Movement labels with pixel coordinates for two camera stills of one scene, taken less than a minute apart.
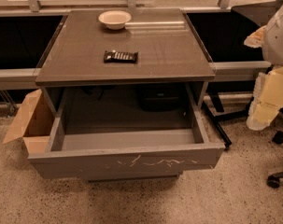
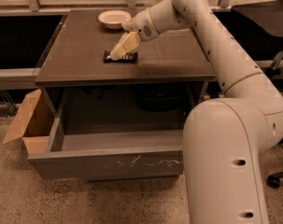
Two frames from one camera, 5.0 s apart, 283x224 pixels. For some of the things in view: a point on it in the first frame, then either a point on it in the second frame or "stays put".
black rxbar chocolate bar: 112,56 stays put
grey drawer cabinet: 124,94 stays put
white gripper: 277,39 to 142,24
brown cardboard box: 32,122 stays put
